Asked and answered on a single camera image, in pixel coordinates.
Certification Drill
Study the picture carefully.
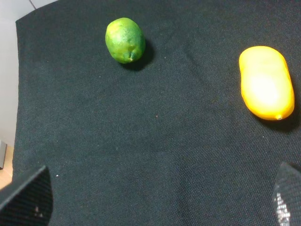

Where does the black table cloth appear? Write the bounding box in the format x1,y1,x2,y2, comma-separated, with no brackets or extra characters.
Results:
13,0,301,226

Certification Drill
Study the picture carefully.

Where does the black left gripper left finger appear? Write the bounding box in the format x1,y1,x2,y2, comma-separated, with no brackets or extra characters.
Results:
0,166,53,226

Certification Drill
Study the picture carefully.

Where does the green lime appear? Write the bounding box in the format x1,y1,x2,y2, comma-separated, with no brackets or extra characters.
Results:
105,17,146,64

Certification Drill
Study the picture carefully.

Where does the yellow mango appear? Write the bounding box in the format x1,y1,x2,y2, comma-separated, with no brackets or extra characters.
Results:
238,46,295,121

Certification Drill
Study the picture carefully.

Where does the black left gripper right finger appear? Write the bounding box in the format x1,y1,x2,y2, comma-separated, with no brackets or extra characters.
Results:
273,162,301,226

